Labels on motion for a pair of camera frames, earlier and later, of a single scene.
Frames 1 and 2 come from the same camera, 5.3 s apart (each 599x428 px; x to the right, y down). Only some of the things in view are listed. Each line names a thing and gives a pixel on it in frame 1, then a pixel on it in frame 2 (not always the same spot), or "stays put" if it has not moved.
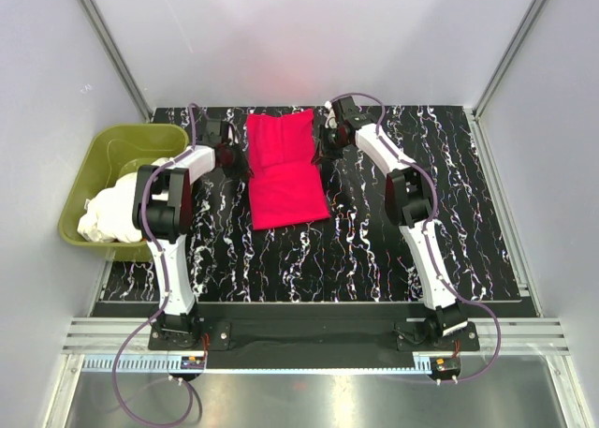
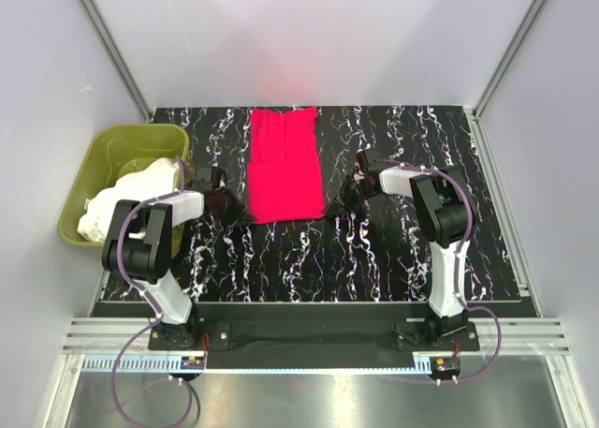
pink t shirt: (286, 185) stays put
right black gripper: (323, 151) to (341, 209)
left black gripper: (243, 169) to (239, 215)
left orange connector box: (193, 362) stays put
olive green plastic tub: (107, 152) stays put
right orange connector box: (445, 368) stays put
